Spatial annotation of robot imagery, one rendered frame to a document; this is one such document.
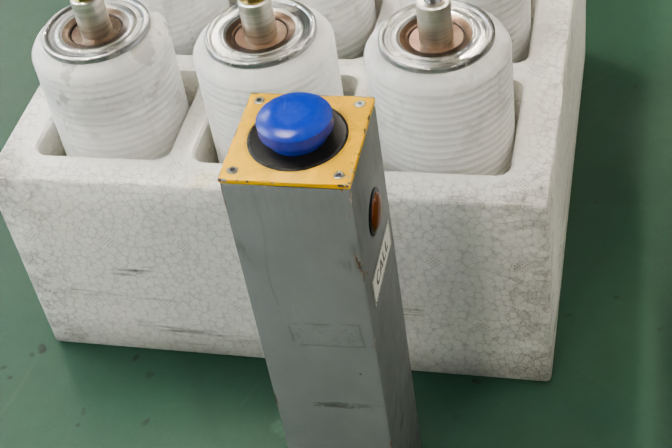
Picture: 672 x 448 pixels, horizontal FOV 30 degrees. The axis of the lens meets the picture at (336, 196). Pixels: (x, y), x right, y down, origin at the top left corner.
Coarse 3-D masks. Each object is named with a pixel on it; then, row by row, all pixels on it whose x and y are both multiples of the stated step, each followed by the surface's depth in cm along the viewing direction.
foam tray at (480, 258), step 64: (384, 0) 97; (576, 0) 98; (192, 64) 94; (512, 64) 89; (576, 64) 103; (192, 128) 88; (576, 128) 108; (0, 192) 88; (64, 192) 87; (128, 192) 86; (192, 192) 84; (448, 192) 80; (512, 192) 80; (64, 256) 92; (128, 256) 90; (192, 256) 89; (448, 256) 83; (512, 256) 82; (64, 320) 97; (128, 320) 96; (192, 320) 94; (448, 320) 88; (512, 320) 87
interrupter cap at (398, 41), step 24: (456, 0) 83; (384, 24) 82; (408, 24) 82; (456, 24) 81; (480, 24) 81; (384, 48) 80; (408, 48) 80; (432, 48) 80; (456, 48) 79; (480, 48) 79; (432, 72) 78
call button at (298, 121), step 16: (288, 96) 66; (304, 96) 65; (320, 96) 65; (272, 112) 65; (288, 112) 64; (304, 112) 64; (320, 112) 64; (272, 128) 64; (288, 128) 64; (304, 128) 63; (320, 128) 63; (272, 144) 64; (288, 144) 63; (304, 144) 63; (320, 144) 64
